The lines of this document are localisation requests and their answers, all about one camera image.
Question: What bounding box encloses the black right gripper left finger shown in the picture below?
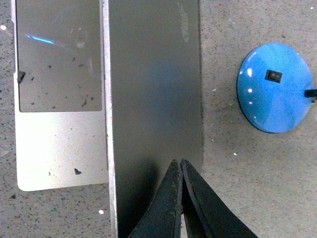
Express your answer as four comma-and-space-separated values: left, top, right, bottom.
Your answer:
129, 160, 183, 238

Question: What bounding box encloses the grey laptop with cracked screen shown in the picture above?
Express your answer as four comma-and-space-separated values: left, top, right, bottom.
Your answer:
11, 0, 203, 238

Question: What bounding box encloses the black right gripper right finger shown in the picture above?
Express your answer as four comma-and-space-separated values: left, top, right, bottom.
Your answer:
181, 160, 257, 238

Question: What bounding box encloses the blue desk lamp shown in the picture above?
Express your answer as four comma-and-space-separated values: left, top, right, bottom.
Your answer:
236, 43, 317, 133

